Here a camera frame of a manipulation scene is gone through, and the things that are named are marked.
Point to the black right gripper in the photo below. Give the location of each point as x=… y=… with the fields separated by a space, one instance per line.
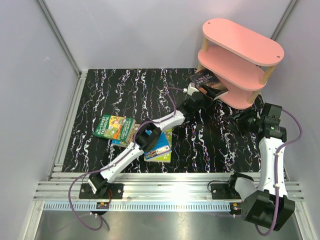
x=241 y=117

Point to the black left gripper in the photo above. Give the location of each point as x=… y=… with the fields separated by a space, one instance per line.
x=207 y=100

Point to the Tale of Two Cities book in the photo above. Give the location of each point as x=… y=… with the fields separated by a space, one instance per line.
x=209 y=84

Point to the pink three-tier shelf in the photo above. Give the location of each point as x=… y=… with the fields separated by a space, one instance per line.
x=242 y=59

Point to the green 104-Storey Treehouse book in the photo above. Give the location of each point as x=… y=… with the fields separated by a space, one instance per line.
x=114 y=127

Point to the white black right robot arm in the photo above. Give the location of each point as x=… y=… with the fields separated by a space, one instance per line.
x=266 y=205

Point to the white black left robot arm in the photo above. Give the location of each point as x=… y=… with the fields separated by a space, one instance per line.
x=145 y=138

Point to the black marble pattern mat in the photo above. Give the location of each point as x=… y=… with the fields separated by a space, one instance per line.
x=202 y=145

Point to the blue back-cover book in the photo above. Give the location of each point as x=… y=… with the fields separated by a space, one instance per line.
x=162 y=147

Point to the lime green book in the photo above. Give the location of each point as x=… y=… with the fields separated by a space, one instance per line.
x=166 y=150

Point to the blue 26-Storey Treehouse book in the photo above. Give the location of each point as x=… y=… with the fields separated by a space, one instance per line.
x=126 y=143

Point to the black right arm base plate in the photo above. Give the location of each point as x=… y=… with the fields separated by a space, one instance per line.
x=222 y=191

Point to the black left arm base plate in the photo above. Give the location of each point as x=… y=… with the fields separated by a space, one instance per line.
x=114 y=190

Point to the right corner aluminium post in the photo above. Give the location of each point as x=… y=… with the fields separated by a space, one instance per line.
x=284 y=19

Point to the corner aluminium post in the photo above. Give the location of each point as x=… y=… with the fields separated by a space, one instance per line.
x=58 y=36
x=284 y=19

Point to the aluminium rail frame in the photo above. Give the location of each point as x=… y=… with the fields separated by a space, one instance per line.
x=137 y=186

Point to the left corner aluminium post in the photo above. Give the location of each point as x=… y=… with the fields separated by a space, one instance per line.
x=58 y=36

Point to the white slotted cable duct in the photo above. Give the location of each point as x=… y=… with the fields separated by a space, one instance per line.
x=135 y=206

